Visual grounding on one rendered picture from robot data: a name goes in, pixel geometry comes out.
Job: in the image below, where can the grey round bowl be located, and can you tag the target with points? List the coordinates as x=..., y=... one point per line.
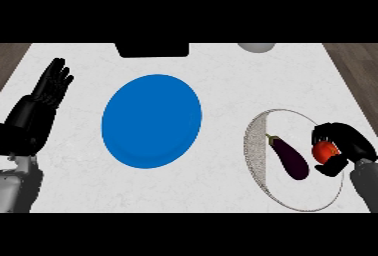
x=256, y=47

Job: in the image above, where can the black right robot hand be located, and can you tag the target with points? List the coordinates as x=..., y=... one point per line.
x=352, y=138

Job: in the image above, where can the blue plate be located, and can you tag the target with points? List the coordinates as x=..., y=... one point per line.
x=151, y=121

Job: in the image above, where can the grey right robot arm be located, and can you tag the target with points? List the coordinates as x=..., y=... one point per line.
x=366, y=183

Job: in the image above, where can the purple eggplant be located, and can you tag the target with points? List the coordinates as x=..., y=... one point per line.
x=291, y=160

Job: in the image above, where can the red tomato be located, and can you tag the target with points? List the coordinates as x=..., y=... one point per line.
x=324, y=152

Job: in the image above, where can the white round placemat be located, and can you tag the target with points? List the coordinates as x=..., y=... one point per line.
x=275, y=186

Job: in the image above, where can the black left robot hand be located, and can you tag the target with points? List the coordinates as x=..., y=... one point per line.
x=34, y=113

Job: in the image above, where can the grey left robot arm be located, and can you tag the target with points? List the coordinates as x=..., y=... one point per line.
x=16, y=186

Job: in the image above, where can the black box appliance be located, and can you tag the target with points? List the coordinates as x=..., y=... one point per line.
x=152, y=50

